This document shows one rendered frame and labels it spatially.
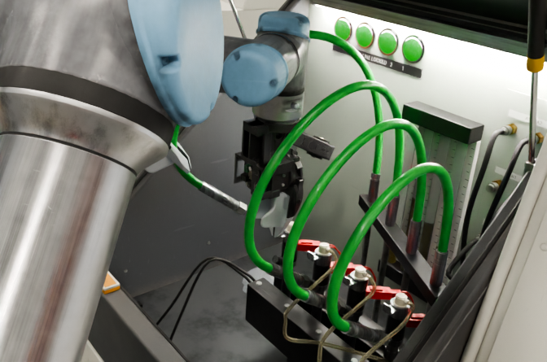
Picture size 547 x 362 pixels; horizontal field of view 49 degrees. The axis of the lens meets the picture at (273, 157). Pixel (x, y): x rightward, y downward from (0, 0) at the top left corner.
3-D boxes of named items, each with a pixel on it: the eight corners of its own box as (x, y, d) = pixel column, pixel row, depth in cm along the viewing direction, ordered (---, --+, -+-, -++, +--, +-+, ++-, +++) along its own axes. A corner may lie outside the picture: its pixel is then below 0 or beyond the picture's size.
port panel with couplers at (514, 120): (459, 259, 107) (496, 91, 95) (470, 253, 109) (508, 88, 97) (527, 296, 98) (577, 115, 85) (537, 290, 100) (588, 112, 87)
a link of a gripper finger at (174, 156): (168, 190, 100) (129, 148, 99) (194, 167, 99) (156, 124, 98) (164, 194, 97) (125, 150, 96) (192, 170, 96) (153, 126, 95)
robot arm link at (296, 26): (247, 15, 82) (265, 6, 90) (244, 93, 86) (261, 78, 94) (304, 22, 80) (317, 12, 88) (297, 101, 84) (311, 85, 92)
